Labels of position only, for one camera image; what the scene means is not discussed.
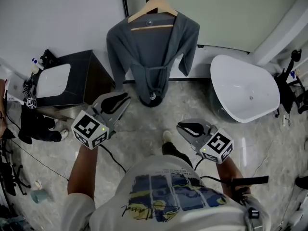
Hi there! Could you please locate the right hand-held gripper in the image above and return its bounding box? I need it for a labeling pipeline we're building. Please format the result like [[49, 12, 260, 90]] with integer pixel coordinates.
[[176, 118, 234, 165]]

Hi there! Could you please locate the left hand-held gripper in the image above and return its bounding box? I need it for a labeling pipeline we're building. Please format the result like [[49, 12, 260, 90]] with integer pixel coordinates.
[[71, 92, 132, 150]]

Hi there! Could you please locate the grey bathrobe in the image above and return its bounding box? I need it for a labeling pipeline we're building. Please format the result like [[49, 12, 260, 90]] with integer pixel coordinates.
[[106, 10, 201, 105]]

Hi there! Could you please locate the wooden clothes hanger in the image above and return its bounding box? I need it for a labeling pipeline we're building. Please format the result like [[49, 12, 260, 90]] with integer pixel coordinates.
[[127, 0, 179, 32]]

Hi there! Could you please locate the person's right forearm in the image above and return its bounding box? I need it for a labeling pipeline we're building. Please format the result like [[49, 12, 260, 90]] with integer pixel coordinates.
[[215, 155, 252, 197]]

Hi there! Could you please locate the person's left forearm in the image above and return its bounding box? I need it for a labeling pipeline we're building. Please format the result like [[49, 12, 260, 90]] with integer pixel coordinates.
[[66, 143, 100, 202]]

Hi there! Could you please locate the person's beige shoe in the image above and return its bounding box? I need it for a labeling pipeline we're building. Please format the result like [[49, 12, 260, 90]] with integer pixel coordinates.
[[162, 129, 173, 144]]

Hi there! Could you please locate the person's black trouser leg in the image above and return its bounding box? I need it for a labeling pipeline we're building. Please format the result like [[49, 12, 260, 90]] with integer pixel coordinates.
[[160, 140, 193, 169]]

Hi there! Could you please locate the dark wooden vanity cabinet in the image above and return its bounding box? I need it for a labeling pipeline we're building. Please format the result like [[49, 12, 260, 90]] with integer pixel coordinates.
[[35, 49, 116, 117]]

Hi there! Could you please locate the white sink basin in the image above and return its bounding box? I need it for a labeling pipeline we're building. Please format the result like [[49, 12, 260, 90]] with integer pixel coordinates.
[[37, 63, 72, 99]]

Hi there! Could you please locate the white bathtub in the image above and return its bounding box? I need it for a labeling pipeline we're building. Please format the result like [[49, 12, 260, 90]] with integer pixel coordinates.
[[209, 54, 281, 124]]

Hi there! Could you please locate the white printed t-shirt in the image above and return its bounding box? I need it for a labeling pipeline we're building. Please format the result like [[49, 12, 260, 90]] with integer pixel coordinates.
[[61, 154, 272, 231]]

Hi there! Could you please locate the black faucet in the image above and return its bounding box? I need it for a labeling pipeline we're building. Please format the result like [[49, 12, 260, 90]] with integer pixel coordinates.
[[39, 49, 60, 65]]

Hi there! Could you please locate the idle hand-held gripper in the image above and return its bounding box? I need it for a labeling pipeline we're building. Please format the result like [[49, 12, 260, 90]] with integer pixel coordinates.
[[22, 79, 38, 110]]

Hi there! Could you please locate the white soap bottle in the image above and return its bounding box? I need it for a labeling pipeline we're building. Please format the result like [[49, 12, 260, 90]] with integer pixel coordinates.
[[30, 58, 45, 76]]

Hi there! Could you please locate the black office chair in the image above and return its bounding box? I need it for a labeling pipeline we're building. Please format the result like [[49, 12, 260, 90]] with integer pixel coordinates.
[[273, 49, 308, 115]]

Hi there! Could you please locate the green cup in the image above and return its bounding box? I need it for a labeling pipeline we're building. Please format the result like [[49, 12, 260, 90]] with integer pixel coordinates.
[[30, 188, 49, 204]]

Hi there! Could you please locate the black swivel chair base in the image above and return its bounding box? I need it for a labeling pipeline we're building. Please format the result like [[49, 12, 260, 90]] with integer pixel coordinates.
[[0, 138, 31, 197]]

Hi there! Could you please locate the black floor cable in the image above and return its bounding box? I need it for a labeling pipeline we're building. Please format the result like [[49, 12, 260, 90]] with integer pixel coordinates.
[[99, 144, 128, 173]]

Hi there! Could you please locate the black arm strap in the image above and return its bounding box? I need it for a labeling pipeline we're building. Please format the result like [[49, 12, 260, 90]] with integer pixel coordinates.
[[230, 176, 269, 188]]

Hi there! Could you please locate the grey shoulder strap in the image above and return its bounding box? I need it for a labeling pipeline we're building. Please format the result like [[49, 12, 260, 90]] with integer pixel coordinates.
[[240, 191, 264, 231]]

